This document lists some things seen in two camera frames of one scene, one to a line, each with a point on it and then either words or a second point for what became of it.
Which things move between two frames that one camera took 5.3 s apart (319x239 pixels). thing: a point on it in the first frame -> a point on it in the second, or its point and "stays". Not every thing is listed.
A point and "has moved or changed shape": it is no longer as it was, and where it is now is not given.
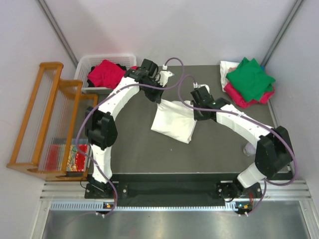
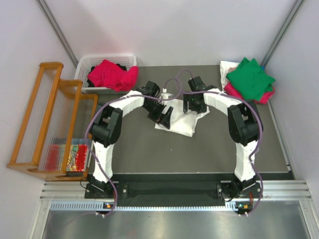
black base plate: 173,187 stays
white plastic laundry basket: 84,63 stays
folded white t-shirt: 225,67 stays
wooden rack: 55,138 stays
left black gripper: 154,94 -> 157,112
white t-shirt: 175,120 has moved or changed shape
